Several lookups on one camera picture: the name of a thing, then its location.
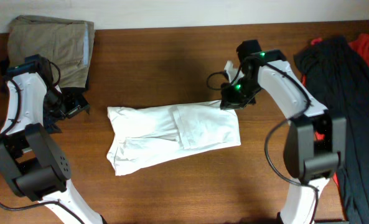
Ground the black garment pile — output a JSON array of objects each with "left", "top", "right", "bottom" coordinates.
[{"left": 294, "top": 35, "right": 369, "bottom": 224}]

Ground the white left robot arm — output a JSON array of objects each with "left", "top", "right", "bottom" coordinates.
[{"left": 0, "top": 57, "right": 105, "bottom": 223}]

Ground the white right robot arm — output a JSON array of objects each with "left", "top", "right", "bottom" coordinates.
[{"left": 220, "top": 49, "right": 347, "bottom": 223}]

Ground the white t-shirt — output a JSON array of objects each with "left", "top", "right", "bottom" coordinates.
[{"left": 106, "top": 100, "right": 241, "bottom": 176}]

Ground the folded olive green garment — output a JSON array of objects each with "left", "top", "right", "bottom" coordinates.
[{"left": 7, "top": 16, "right": 95, "bottom": 89}]

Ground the red garment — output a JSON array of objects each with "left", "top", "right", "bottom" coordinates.
[{"left": 294, "top": 35, "right": 369, "bottom": 190}]

